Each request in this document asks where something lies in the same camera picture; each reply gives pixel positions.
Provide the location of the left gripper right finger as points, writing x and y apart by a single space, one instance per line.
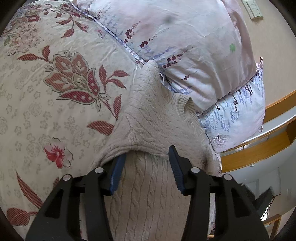
238 213

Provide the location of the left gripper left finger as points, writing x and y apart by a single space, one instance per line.
59 219

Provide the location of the beige cable-knit sweater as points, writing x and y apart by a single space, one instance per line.
147 204

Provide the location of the wooden headboard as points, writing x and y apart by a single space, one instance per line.
270 142

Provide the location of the white lavender-print pillow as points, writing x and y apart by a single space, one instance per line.
237 116

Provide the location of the floral bed quilt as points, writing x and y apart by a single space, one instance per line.
64 81

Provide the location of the pink floral pillow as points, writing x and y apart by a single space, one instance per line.
203 47

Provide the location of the white wall switch panel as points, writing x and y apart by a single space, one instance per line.
252 9

